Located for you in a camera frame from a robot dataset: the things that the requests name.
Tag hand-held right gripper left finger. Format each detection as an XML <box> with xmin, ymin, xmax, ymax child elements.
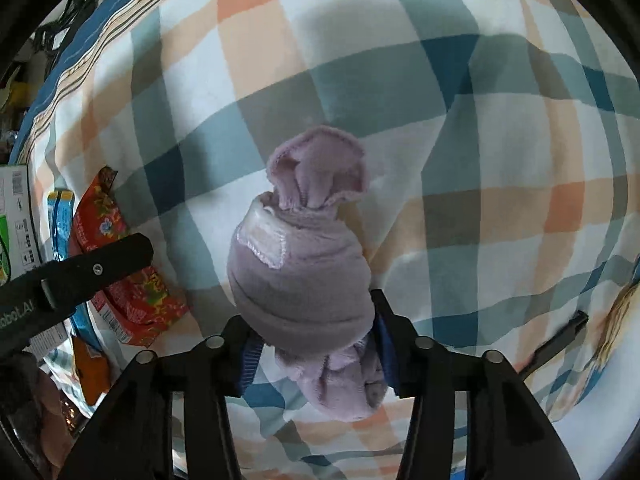
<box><xmin>59</xmin><ymin>314</ymin><xmax>265</xmax><ymax>480</ymax></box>

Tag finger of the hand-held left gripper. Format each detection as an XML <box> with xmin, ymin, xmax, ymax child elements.
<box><xmin>41</xmin><ymin>232</ymin><xmax>154</xmax><ymax>313</ymax></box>

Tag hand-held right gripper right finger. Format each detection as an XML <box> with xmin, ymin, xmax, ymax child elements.
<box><xmin>368</xmin><ymin>289</ymin><xmax>585</xmax><ymax>480</ymax></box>

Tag lilac sock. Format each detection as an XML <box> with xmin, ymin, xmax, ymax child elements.
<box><xmin>226</xmin><ymin>127</ymin><xmax>389</xmax><ymax>423</ymax></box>

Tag red floral snack packet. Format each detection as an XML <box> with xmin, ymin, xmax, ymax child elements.
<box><xmin>70</xmin><ymin>167</ymin><xmax>191</xmax><ymax>347</ymax></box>

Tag blue snack packet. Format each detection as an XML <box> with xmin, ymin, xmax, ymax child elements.
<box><xmin>47</xmin><ymin>188</ymin><xmax>101</xmax><ymax>351</ymax></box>

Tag orange snack packet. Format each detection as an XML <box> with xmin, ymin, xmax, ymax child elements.
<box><xmin>71</xmin><ymin>335</ymin><xmax>112</xmax><ymax>407</ymax></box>

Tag white and green cardboard box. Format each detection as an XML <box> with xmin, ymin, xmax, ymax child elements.
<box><xmin>0</xmin><ymin>164</ymin><xmax>43</xmax><ymax>281</ymax></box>

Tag black flat stick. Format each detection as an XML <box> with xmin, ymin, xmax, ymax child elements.
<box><xmin>520</xmin><ymin>311</ymin><xmax>590</xmax><ymax>377</ymax></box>

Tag striped blue blanket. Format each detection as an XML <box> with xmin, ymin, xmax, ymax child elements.
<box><xmin>9</xmin><ymin>0</ymin><xmax>181</xmax><ymax>161</ymax></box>

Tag yellow printed cloth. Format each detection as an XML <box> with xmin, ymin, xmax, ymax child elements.
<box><xmin>575</xmin><ymin>255</ymin><xmax>640</xmax><ymax>411</ymax></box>

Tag plaid bed sheet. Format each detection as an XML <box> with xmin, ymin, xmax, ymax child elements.
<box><xmin>24</xmin><ymin>0</ymin><xmax>640</xmax><ymax>480</ymax></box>

